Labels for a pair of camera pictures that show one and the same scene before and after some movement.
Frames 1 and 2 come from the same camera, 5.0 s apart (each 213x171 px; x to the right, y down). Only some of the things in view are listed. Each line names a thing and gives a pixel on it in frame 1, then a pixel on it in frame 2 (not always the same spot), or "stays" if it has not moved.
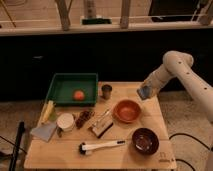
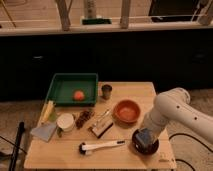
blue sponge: [144, 92] -> [145, 136]
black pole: [21, 130] stays
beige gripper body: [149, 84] -> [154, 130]
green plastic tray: [73, 89] stays
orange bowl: [127, 111] stays
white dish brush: [86, 148] stays
